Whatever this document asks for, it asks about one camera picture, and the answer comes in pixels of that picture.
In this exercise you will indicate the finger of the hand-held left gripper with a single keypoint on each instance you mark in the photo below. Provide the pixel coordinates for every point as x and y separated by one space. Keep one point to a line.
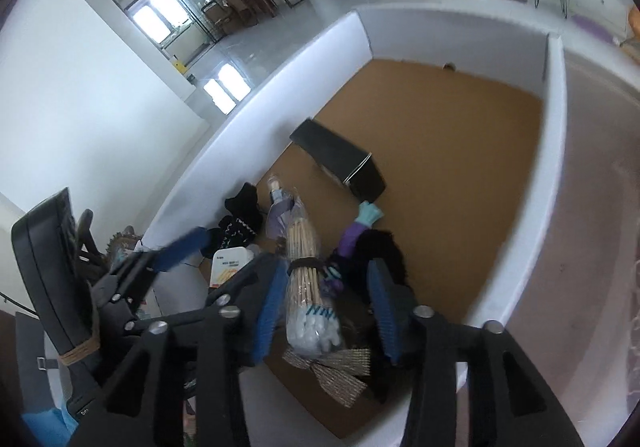
182 243
240 279

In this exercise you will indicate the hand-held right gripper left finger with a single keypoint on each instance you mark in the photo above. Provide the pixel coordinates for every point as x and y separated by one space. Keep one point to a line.
267 317

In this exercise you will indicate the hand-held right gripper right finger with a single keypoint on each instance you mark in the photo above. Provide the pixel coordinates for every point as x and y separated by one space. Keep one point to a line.
385 314

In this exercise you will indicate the white sunscreen bottle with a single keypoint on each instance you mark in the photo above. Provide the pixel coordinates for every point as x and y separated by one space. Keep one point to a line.
227 267

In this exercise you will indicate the black patterned socks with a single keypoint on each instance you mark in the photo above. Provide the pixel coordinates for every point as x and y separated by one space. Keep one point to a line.
240 222

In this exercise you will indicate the black fluffy scrunchie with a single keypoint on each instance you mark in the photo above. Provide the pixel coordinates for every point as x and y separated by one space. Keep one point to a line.
380 247

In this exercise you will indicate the cotton swab pack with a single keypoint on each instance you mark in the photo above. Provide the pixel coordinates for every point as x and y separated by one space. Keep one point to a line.
305 252

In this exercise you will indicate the rhinestone bow hair claw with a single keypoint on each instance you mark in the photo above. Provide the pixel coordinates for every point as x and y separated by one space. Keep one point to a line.
340 372

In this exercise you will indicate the purple plastic toy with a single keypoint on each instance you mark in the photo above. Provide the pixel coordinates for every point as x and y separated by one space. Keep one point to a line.
352 237

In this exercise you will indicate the black cardboard box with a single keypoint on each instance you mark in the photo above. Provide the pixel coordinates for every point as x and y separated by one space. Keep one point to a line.
330 147

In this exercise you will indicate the large white box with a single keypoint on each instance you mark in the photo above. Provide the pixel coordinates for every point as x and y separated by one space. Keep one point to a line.
450 152

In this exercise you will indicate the blue cloth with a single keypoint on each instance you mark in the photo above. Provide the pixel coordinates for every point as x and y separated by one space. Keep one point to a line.
47 427

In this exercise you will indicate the glass sliding door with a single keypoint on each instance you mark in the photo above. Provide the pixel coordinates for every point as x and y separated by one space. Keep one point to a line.
170 12

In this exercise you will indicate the purple floor mat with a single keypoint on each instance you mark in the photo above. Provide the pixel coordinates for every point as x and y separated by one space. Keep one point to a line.
592 27

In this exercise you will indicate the orange lounge chair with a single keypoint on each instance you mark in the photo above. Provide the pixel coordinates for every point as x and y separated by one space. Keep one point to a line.
632 24

